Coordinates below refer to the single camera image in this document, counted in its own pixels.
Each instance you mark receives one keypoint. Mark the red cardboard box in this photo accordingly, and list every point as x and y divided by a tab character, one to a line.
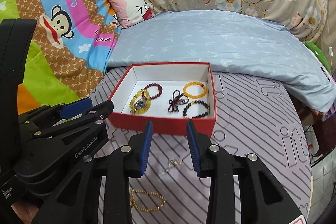
162	127

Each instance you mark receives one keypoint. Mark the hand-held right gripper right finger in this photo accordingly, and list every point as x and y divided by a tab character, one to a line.
193	150

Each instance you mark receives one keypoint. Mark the grey striped bedsheet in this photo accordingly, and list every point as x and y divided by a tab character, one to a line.
249	134

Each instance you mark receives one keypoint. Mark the green plastic object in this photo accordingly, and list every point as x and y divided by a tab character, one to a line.
319	53

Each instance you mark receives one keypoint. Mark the checked cloth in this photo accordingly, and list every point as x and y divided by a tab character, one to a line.
331	112

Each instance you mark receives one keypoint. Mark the light blue blanket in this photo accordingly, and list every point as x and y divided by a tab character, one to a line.
210	43

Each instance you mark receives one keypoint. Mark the black flat device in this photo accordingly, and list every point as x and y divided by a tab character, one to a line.
325	74

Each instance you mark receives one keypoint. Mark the pink cat pillow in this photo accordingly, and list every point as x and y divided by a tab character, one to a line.
131	6

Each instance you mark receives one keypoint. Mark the silver wrist watch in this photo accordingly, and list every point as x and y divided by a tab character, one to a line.
139	104

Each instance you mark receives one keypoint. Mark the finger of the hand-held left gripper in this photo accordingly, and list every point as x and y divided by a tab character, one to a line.
76	107
103	109

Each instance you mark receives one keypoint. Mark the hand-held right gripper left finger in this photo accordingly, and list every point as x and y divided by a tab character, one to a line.
147	150

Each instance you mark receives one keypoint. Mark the dark red stool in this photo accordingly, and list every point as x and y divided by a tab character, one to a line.
326	134

